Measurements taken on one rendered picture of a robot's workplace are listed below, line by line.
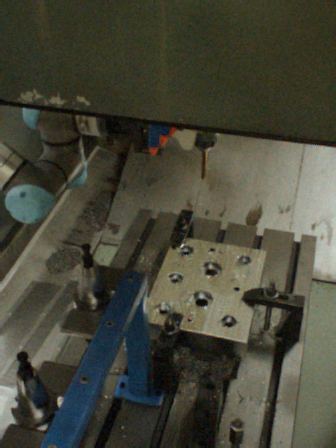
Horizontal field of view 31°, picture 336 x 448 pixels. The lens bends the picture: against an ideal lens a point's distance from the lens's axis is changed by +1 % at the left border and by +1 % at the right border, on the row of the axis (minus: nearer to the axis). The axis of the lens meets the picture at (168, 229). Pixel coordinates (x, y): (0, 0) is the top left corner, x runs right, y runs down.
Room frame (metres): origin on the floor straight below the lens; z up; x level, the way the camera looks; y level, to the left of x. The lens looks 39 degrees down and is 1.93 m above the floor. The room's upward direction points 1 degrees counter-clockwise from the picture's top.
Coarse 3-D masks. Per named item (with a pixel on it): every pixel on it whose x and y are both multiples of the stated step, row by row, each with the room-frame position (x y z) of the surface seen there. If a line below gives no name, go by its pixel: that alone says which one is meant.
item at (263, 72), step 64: (0, 0) 0.68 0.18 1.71; (64, 0) 0.66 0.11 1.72; (128, 0) 0.64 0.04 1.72; (192, 0) 0.62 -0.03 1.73; (256, 0) 0.60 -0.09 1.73; (320, 0) 0.59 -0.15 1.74; (0, 64) 0.68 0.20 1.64; (64, 64) 0.66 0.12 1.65; (128, 64) 0.64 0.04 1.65; (192, 64) 0.62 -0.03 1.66; (256, 64) 0.60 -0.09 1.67; (320, 64) 0.58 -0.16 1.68; (192, 128) 0.62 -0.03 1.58; (256, 128) 0.60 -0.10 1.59; (320, 128) 0.58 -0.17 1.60
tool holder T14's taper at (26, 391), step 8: (32, 376) 0.49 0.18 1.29; (24, 384) 0.48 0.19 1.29; (32, 384) 0.49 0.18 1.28; (40, 384) 0.49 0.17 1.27; (24, 392) 0.48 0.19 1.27; (32, 392) 0.48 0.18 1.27; (40, 392) 0.49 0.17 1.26; (24, 400) 0.48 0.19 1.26; (32, 400) 0.48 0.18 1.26; (40, 400) 0.48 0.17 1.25; (48, 400) 0.50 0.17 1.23; (24, 408) 0.48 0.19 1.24; (32, 408) 0.48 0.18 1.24; (40, 408) 0.48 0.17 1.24; (24, 416) 0.48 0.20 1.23; (32, 416) 0.48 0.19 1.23
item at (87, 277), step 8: (80, 264) 0.71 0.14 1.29; (96, 264) 0.71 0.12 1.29; (80, 272) 0.70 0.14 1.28; (88, 272) 0.70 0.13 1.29; (96, 272) 0.70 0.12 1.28; (80, 280) 0.70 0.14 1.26; (88, 280) 0.69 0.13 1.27; (96, 280) 0.70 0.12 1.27; (80, 288) 0.70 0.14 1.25; (88, 288) 0.69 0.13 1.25; (96, 288) 0.69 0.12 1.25; (104, 288) 0.71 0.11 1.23; (80, 296) 0.70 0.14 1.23; (88, 296) 0.69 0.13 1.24; (96, 296) 0.69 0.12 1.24
